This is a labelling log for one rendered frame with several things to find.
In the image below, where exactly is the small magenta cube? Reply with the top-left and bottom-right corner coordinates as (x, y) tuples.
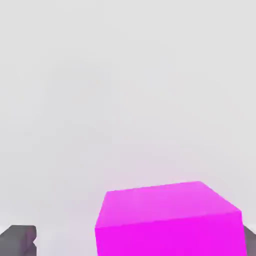
(94, 180), (248, 256)

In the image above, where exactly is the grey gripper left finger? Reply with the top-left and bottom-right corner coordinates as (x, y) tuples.
(0, 224), (38, 256)

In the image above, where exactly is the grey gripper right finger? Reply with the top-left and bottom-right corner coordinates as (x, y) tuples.
(243, 226), (256, 256)

